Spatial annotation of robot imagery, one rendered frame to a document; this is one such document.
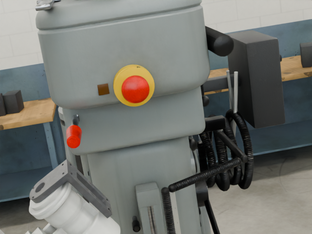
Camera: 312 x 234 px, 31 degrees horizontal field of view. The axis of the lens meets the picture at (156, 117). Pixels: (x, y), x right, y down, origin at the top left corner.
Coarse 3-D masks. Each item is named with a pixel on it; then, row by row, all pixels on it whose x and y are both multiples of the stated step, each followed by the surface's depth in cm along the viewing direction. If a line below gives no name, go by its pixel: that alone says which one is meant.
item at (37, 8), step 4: (40, 0) 92; (44, 0) 86; (48, 0) 83; (52, 0) 85; (56, 0) 92; (60, 0) 93; (40, 4) 75; (44, 4) 73; (48, 4) 72; (52, 4) 81; (36, 8) 72; (40, 8) 72; (44, 8) 72; (48, 8) 73
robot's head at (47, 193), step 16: (48, 176) 70; (64, 176) 68; (80, 176) 71; (32, 192) 70; (48, 192) 68; (64, 192) 68; (80, 192) 69; (96, 192) 72; (32, 208) 69; (48, 208) 67
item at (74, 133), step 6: (72, 120) 89; (78, 120) 93; (72, 126) 83; (78, 126) 84; (66, 132) 83; (72, 132) 81; (78, 132) 82; (66, 138) 81; (72, 138) 79; (78, 138) 80; (72, 144) 79; (78, 144) 80
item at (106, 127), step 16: (160, 96) 94; (176, 96) 94; (192, 96) 94; (64, 112) 93; (80, 112) 93; (96, 112) 93; (112, 112) 93; (128, 112) 94; (144, 112) 94; (160, 112) 94; (176, 112) 95; (192, 112) 95; (96, 128) 94; (112, 128) 94; (128, 128) 94; (144, 128) 95; (160, 128) 95; (176, 128) 95; (192, 128) 96; (80, 144) 94; (96, 144) 94; (112, 144) 95; (128, 144) 95
